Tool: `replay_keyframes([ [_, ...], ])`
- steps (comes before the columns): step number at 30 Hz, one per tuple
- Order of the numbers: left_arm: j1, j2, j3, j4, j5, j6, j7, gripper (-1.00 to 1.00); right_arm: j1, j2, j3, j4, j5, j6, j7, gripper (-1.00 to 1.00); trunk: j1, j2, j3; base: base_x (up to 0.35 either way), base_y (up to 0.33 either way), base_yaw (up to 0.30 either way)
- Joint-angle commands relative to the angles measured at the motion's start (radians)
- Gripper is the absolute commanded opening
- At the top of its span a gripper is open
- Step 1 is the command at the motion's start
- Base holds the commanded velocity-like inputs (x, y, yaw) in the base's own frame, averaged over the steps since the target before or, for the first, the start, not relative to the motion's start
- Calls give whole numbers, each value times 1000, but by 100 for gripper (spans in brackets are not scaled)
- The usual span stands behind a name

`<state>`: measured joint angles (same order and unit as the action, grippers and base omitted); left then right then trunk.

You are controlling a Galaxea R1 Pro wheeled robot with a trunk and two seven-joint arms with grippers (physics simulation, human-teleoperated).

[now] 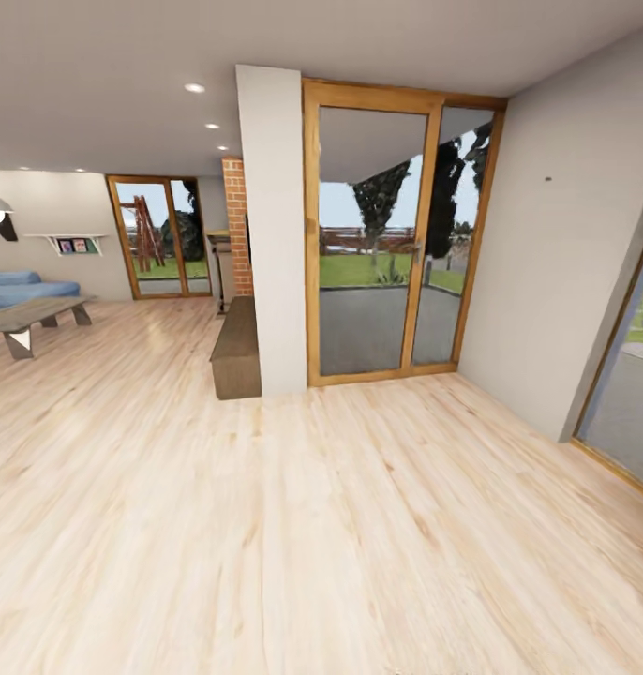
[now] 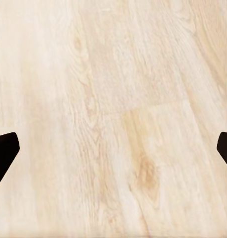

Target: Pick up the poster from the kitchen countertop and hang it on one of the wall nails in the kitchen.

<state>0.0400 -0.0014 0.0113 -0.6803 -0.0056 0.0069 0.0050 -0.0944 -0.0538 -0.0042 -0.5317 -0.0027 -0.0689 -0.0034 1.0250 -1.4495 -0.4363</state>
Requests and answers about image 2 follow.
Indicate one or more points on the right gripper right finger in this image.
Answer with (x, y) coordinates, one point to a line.
(222, 145)

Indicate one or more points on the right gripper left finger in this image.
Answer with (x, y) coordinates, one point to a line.
(9, 148)

